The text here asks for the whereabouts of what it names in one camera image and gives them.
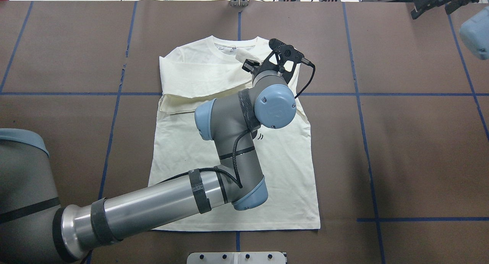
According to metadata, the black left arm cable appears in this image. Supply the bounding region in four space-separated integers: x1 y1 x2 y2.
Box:
155 61 316 190

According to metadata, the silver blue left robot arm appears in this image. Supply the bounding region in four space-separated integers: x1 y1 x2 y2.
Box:
1 54 296 264

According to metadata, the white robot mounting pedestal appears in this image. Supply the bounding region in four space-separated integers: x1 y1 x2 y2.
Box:
186 251 288 264

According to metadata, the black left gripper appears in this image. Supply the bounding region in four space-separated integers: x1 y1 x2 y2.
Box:
243 59 267 79

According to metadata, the cream long-sleeve cat shirt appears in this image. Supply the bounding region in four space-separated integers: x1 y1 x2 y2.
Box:
148 36 320 232

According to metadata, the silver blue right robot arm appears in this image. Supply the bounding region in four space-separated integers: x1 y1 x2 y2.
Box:
411 0 489 60

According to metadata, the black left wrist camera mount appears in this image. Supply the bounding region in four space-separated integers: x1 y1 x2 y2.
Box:
258 38 309 83

